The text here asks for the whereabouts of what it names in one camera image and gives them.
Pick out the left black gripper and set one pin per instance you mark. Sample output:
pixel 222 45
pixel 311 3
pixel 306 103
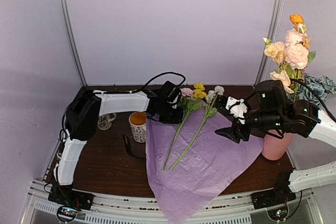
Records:
pixel 177 119

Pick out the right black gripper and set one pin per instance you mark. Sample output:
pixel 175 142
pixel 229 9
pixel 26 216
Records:
pixel 234 132

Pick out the pink carnation flower stem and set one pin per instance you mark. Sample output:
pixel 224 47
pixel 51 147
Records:
pixel 191 101

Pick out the purple tissue paper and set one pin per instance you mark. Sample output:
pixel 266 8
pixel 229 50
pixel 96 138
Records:
pixel 207 169

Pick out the peach poppy flower stem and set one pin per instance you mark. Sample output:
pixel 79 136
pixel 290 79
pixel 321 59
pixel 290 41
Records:
pixel 276 51

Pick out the peach pink rose stem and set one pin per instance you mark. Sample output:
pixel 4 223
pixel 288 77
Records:
pixel 297 54

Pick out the blue hydrangea flower stem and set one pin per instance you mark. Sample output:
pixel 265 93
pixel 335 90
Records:
pixel 322 86

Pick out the orange flower stem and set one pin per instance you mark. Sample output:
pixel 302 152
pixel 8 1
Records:
pixel 299 23

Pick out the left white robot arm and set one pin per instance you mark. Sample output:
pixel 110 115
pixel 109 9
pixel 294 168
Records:
pixel 81 119

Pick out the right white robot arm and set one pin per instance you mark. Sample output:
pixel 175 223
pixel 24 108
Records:
pixel 310 123

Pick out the pink cylindrical vase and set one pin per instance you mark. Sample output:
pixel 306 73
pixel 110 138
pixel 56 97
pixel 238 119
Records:
pixel 275 148

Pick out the white mug yellow inside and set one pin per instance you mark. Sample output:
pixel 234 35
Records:
pixel 137 121

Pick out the white flower stem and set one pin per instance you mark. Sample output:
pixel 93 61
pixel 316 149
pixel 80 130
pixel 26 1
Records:
pixel 210 110

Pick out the yellow flower stem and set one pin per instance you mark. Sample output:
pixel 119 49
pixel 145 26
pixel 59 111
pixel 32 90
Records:
pixel 199 91

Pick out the white mug floral print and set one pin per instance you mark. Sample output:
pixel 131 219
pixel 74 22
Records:
pixel 105 121

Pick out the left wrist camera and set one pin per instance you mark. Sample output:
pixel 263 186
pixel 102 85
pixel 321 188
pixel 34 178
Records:
pixel 170 94

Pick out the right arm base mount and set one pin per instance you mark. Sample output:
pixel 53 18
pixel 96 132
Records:
pixel 275 202

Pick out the front aluminium rail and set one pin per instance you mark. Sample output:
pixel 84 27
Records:
pixel 232 208

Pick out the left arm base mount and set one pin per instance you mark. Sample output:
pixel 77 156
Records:
pixel 69 208

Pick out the left aluminium frame post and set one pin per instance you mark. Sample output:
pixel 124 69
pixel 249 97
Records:
pixel 72 42

